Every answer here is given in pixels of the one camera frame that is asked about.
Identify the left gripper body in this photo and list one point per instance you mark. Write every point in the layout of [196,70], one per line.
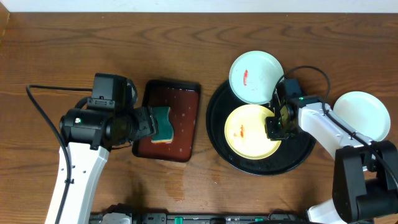
[146,123]

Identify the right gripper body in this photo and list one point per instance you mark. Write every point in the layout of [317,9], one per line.
[277,129]

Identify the green yellow sponge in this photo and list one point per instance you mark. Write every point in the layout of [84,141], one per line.
[165,131]

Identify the yellow plate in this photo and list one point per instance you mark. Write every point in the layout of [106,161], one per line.
[245,132]

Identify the pale green plate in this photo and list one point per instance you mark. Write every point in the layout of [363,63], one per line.
[253,76]
[365,113]

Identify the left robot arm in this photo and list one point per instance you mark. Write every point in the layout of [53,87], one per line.
[90,130]

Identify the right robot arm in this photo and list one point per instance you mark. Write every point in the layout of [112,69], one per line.
[365,171]

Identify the black round tray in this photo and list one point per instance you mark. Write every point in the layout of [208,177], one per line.
[290,154]

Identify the black rectangular sponge tray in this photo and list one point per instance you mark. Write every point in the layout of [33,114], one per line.
[183,100]

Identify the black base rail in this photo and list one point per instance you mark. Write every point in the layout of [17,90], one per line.
[121,213]

